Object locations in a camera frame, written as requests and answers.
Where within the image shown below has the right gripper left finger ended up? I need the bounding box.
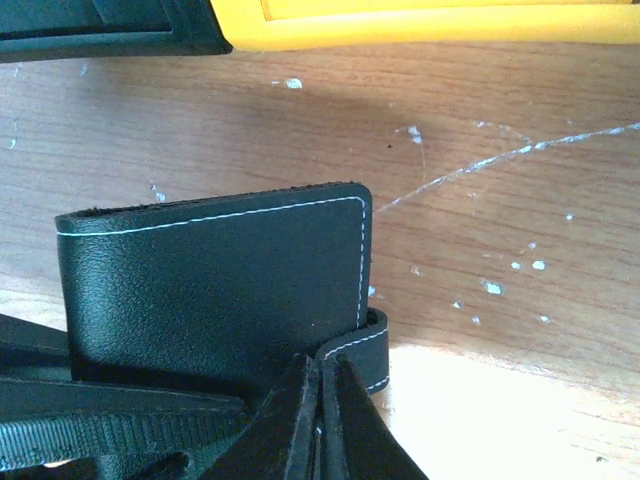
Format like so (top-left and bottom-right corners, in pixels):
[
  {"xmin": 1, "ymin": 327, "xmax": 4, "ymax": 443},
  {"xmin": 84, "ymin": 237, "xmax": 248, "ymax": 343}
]
[{"xmin": 201, "ymin": 354, "xmax": 320, "ymax": 479}]

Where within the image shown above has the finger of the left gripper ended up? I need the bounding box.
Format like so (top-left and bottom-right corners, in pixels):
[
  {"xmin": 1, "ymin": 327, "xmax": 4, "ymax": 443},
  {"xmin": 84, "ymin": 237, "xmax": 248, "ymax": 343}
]
[{"xmin": 1, "ymin": 315, "xmax": 247, "ymax": 479}]

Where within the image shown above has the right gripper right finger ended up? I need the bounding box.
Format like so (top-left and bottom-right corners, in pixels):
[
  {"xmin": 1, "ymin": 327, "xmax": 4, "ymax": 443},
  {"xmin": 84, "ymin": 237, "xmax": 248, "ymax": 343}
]
[{"xmin": 321, "ymin": 355, "xmax": 427, "ymax": 479}]

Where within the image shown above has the black leather card holder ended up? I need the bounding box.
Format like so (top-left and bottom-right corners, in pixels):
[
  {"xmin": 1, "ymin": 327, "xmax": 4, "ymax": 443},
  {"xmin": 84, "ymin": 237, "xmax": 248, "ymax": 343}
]
[{"xmin": 56, "ymin": 182, "xmax": 389, "ymax": 398}]

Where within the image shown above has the black bin left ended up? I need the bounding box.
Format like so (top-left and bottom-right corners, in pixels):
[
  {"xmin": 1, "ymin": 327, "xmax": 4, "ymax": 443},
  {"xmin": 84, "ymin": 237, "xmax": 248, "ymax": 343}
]
[{"xmin": 1, "ymin": 0, "xmax": 233, "ymax": 63}]

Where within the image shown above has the yellow bin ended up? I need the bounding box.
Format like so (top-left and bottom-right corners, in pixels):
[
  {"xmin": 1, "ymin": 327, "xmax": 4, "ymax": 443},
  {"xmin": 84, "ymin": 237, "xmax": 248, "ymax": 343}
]
[{"xmin": 212, "ymin": 0, "xmax": 639, "ymax": 51}]

